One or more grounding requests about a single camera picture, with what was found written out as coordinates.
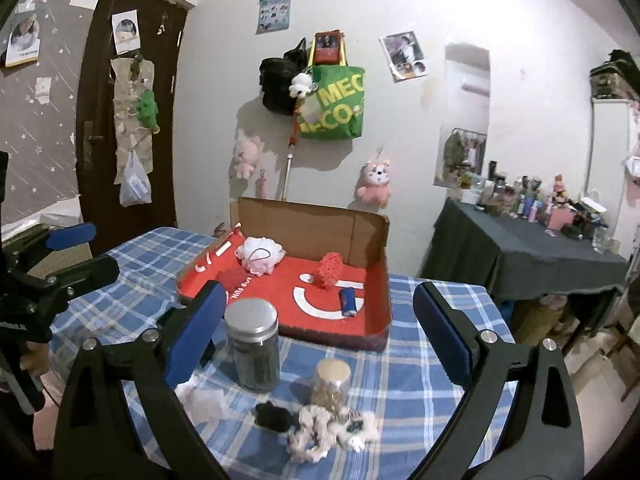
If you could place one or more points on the white cloth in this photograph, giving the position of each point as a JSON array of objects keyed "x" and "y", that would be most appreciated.
[{"x": 202, "y": 405}]

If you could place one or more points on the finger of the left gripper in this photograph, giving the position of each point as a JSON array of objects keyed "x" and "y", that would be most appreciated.
[
  {"x": 64, "y": 285},
  {"x": 37, "y": 245}
]

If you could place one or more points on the dark covered side table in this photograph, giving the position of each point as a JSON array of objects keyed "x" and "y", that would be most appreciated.
[{"x": 515, "y": 260}]

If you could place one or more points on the mop handle stick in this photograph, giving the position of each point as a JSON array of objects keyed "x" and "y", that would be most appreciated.
[{"x": 292, "y": 142}]

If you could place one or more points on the red plush towel toy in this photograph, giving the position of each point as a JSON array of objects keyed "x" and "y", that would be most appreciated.
[{"x": 233, "y": 279}]

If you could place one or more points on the cardboard box red lining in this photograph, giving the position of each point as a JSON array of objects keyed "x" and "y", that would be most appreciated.
[{"x": 307, "y": 233}]

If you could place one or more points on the cream crochet scrunchie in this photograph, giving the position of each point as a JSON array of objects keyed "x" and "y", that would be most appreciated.
[{"x": 313, "y": 439}]

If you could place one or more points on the photo poster on wall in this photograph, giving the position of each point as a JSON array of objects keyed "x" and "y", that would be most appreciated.
[{"x": 404, "y": 55}]

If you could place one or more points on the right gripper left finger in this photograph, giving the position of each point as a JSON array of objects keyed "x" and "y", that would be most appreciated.
[{"x": 95, "y": 436}]

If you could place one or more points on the white plush keychain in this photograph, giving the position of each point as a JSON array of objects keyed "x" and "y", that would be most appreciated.
[{"x": 302, "y": 85}]

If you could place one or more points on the white fluffy bow scrunchie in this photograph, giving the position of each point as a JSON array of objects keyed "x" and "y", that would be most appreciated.
[{"x": 355, "y": 430}]

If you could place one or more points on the red knitted pom ball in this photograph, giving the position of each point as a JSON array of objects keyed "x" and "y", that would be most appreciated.
[{"x": 329, "y": 270}]

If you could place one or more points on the green plush dinosaur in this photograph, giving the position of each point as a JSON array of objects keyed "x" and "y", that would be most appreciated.
[{"x": 148, "y": 111}]

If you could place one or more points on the blue cloth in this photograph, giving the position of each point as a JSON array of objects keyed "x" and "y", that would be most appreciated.
[{"x": 348, "y": 302}]

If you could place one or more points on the black fluffy scrunchie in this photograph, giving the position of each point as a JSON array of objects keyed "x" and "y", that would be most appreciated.
[{"x": 273, "y": 417}]

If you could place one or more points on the white wardrobe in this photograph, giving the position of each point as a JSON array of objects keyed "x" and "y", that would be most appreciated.
[{"x": 614, "y": 139}]

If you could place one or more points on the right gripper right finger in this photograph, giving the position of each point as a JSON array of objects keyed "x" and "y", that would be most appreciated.
[{"x": 542, "y": 435}]

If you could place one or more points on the black bag on wall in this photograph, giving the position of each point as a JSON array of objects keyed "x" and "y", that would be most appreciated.
[{"x": 276, "y": 75}]

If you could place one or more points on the pink plush dog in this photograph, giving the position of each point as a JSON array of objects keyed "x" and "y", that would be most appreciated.
[{"x": 374, "y": 184}]

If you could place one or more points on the blue wall poster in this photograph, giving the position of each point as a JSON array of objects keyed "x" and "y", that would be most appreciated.
[{"x": 273, "y": 16}]

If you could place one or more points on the green tote bag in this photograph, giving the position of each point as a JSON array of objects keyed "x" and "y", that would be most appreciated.
[{"x": 335, "y": 110}]

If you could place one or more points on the white plastic bag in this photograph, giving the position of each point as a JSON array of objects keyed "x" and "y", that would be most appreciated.
[{"x": 135, "y": 188}]

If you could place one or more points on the white mesh bath pouf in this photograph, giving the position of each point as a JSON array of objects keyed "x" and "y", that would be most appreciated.
[{"x": 260, "y": 255}]

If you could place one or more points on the wall mirror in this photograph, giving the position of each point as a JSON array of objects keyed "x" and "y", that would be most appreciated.
[{"x": 464, "y": 131}]

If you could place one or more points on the blue plaid tablecloth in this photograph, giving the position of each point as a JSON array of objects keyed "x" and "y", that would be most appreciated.
[{"x": 404, "y": 386}]

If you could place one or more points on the dark brown door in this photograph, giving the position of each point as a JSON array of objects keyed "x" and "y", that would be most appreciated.
[{"x": 132, "y": 45}]

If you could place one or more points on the pink plush rabbit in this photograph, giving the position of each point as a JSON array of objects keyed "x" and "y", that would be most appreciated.
[{"x": 247, "y": 155}]

